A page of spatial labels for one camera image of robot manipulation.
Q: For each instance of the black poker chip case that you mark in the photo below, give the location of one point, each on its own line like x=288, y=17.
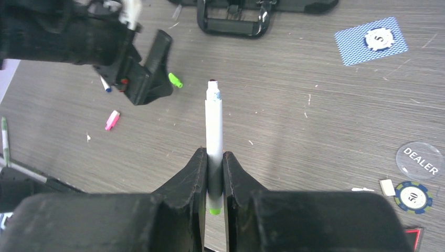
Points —
x=249, y=18

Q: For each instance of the white chip on card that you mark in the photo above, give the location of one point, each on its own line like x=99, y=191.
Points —
x=378, y=39

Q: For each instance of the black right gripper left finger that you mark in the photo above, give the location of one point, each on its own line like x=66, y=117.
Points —
x=49, y=215

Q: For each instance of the red triangle sign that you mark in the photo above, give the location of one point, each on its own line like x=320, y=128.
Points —
x=414, y=236

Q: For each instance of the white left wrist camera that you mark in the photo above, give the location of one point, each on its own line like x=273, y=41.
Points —
x=126, y=11

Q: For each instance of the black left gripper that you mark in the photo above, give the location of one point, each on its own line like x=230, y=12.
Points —
x=140, y=83

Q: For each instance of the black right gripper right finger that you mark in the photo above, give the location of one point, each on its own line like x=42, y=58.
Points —
x=258, y=219

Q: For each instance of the pink pen cap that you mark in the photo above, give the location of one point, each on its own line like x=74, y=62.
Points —
x=112, y=120

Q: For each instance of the blue white fifty chip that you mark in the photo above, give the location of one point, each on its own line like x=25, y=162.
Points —
x=413, y=197

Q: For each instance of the white pen green end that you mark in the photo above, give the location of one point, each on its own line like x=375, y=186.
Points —
x=214, y=147

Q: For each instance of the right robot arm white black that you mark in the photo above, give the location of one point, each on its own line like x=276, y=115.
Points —
x=41, y=213

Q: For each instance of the clear dealer button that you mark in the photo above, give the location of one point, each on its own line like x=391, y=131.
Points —
x=420, y=161

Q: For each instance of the green pen cap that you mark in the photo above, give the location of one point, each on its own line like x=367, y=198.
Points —
x=174, y=80

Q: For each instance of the white pen blue tip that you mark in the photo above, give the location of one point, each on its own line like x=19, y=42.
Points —
x=106, y=86

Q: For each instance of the blue playing card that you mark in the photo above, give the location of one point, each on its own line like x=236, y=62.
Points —
x=353, y=50

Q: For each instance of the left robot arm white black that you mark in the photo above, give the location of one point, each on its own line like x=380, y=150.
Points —
x=98, y=33

